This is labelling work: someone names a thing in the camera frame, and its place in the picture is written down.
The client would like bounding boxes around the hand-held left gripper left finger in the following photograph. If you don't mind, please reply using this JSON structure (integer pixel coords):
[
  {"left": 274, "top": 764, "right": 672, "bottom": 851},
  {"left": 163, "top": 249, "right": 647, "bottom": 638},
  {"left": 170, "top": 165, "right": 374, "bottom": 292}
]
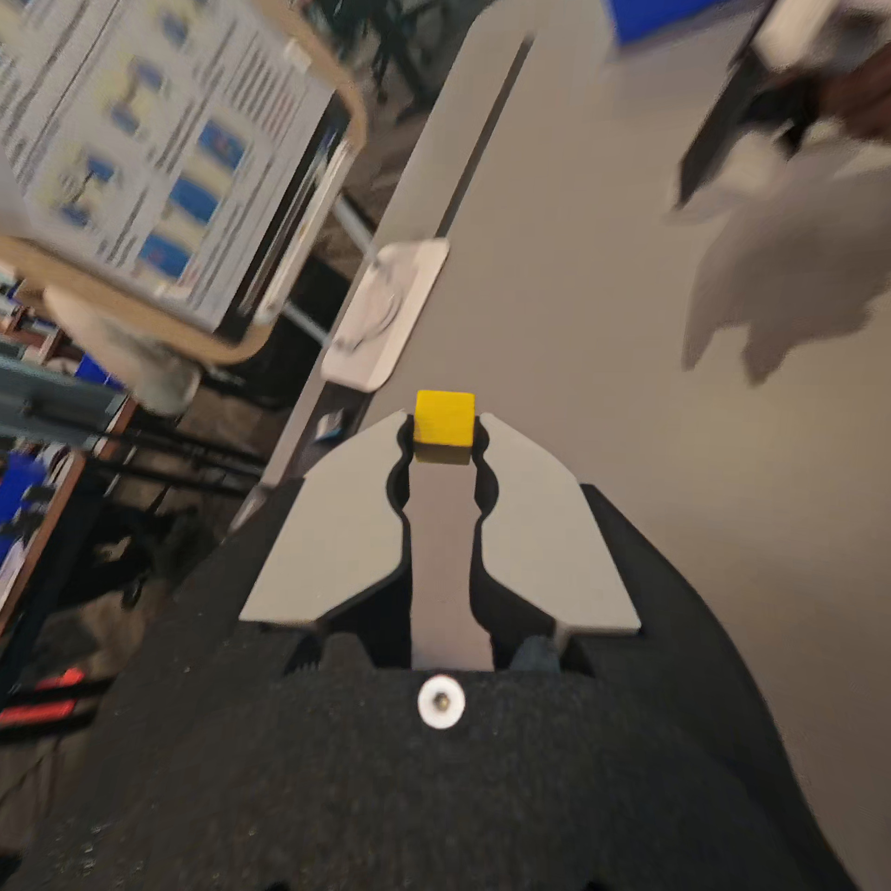
[{"left": 239, "top": 409, "right": 414, "bottom": 633}]

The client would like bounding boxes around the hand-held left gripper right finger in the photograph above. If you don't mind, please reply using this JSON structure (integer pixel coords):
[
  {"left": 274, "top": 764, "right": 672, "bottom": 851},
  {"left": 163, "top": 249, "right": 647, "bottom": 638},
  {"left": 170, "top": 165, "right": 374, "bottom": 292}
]
[{"left": 468, "top": 412, "right": 641, "bottom": 645}]

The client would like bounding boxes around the blue plastic bin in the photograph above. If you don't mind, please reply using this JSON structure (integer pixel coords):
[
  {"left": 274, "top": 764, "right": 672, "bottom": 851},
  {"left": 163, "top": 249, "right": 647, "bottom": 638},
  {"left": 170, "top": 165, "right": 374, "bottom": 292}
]
[{"left": 607, "top": 0, "right": 739, "bottom": 46}]

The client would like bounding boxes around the yellow cube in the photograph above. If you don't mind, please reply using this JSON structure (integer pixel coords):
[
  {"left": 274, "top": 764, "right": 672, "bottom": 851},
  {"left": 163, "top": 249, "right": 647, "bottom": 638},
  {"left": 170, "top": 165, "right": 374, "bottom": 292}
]
[{"left": 414, "top": 390, "right": 476, "bottom": 465}]

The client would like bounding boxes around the person's right hand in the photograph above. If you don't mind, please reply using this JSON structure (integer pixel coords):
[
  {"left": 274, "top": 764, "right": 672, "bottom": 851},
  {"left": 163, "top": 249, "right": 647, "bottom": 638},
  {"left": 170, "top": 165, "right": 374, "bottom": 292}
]
[{"left": 821, "top": 49, "right": 891, "bottom": 140}]

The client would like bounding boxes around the wood-framed instruction board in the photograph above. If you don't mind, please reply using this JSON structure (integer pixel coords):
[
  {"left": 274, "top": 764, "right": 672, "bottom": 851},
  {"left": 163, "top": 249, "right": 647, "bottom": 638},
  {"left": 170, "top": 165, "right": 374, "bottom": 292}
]
[{"left": 0, "top": 0, "right": 368, "bottom": 366}]

